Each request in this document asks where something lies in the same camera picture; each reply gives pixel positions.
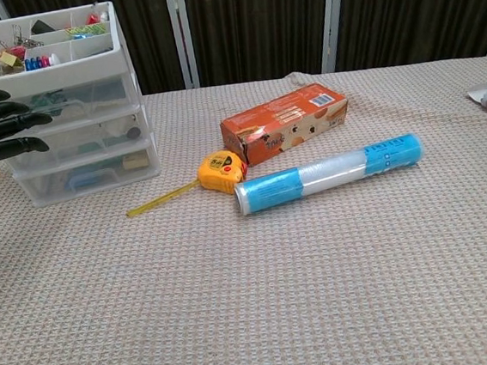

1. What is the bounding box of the red white small item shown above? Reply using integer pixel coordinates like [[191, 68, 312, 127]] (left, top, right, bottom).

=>
[[84, 10, 111, 26]]

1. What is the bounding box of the orange biscuit box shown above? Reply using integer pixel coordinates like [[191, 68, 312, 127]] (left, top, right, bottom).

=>
[[216, 78, 355, 170]]

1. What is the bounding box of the green flat item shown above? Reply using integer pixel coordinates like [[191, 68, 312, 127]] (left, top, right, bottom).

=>
[[73, 139, 110, 155]]

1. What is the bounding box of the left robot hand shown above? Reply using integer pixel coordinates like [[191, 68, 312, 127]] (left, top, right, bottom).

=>
[[0, 82, 59, 186]]

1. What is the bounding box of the clear plastic drawer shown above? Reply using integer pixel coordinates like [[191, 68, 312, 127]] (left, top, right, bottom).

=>
[[0, 105, 151, 170], [14, 137, 162, 208], [0, 71, 141, 129]]

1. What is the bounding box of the white plastic drawer organizer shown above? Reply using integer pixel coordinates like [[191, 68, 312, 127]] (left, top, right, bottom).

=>
[[0, 0, 163, 211]]

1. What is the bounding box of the row of coloured pins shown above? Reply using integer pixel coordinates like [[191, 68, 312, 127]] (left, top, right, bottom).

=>
[[22, 52, 64, 71]]

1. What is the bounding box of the tan small block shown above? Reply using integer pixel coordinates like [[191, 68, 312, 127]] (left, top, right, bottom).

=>
[[120, 152, 148, 172]]

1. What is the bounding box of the blue cling film roll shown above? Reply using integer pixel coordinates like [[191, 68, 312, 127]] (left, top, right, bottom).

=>
[[229, 131, 429, 217]]

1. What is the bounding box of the blue flat item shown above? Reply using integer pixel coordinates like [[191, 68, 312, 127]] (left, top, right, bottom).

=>
[[68, 172, 111, 192]]

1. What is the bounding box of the red cartoon keychain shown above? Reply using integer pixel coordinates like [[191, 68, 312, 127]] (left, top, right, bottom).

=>
[[0, 44, 27, 60]]

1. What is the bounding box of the yellow tape measure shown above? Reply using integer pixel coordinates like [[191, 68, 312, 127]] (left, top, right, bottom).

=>
[[120, 147, 252, 219]]

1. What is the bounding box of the metal key ring cluster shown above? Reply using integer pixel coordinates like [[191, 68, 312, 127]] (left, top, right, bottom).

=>
[[0, 21, 44, 51]]

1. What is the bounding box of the beige woven tablecloth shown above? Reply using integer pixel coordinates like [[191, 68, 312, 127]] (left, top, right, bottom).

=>
[[0, 54, 487, 365]]

